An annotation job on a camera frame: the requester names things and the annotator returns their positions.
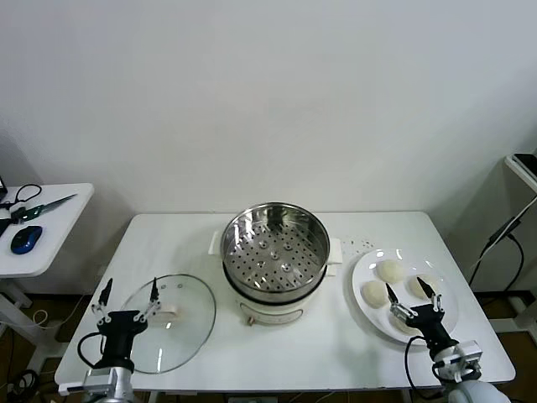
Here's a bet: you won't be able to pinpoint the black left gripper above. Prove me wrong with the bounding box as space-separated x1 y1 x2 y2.
91 276 164 371

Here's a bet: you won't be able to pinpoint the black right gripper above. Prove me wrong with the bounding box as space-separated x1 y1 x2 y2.
385 275 457 352

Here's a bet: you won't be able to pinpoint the white steamed baozi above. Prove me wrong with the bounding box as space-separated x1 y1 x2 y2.
409 273 441 300
389 312 421 337
361 280 391 308
375 259 406 283

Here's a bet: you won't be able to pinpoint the glass lid with white handle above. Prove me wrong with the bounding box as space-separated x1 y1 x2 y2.
113 273 217 375

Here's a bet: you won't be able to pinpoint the stainless steel steamer basket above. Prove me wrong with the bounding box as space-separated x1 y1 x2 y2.
208 201 345 295

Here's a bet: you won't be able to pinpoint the large white plate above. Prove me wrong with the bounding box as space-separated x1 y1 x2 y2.
351 248 459 346

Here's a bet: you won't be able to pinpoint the white side table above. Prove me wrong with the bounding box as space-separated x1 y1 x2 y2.
0 182 96 374

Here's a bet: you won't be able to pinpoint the blue computer mouse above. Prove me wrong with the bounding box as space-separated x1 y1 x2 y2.
10 225 44 255

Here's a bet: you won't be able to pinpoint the white shelf stand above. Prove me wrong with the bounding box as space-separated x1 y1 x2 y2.
505 153 537 332

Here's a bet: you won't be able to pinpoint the black flat device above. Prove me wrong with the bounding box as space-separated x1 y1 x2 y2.
514 153 537 178

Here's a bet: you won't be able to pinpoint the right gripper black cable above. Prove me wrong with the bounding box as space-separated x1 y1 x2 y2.
404 335 446 400

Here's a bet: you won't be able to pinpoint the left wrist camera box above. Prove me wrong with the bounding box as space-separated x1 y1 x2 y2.
58 368 113 396

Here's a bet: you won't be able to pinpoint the white floor cable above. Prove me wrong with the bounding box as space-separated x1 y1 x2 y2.
33 293 87 328

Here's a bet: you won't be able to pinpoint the black cable with adapter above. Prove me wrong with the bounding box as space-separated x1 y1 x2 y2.
467 207 537 295

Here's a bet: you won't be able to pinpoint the green handled scissors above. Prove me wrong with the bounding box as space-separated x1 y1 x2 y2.
11 193 79 222

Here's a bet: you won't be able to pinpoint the black floor cables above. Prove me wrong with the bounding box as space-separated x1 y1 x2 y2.
0 367 41 398

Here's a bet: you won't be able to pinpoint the black looped cable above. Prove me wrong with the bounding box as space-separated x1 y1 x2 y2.
0 183 42 212

